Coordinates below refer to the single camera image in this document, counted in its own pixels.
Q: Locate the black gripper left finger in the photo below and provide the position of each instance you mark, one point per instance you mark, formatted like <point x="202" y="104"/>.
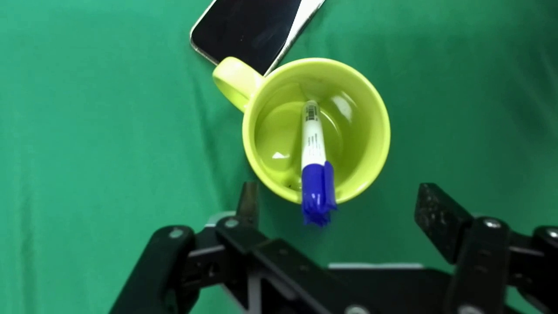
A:
<point x="174" y="268"/>

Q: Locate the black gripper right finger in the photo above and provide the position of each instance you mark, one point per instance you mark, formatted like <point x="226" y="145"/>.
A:
<point x="493" y="262"/>

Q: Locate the blue capped white marker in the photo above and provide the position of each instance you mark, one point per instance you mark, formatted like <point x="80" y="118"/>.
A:
<point x="315" y="193"/>

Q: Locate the yellow mug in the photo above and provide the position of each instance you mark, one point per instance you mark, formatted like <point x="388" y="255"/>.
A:
<point x="362" y="116"/>

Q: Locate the green cloth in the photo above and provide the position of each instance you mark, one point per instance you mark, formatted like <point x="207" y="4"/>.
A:
<point x="87" y="145"/>

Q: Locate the black smartphone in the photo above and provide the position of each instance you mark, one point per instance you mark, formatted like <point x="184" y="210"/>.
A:
<point x="249" y="23"/>

